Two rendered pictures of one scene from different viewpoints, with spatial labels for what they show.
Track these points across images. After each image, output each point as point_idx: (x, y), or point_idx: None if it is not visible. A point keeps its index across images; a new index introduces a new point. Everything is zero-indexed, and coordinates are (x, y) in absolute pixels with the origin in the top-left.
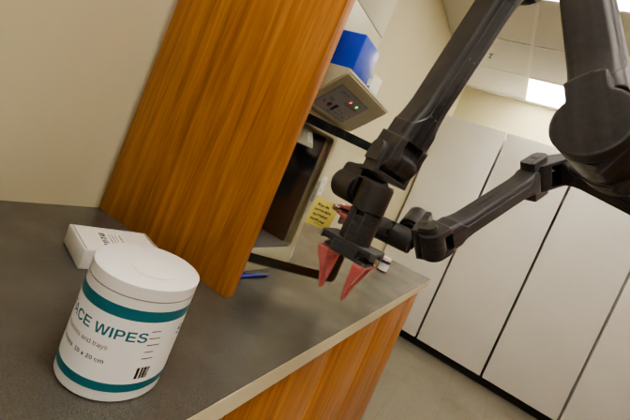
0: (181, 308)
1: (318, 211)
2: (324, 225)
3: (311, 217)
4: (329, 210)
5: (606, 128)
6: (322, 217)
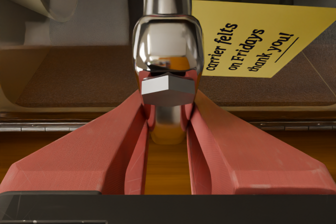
0: None
1: (222, 60)
2: (301, 27)
3: (255, 68)
4: (207, 33)
5: None
6: (254, 45)
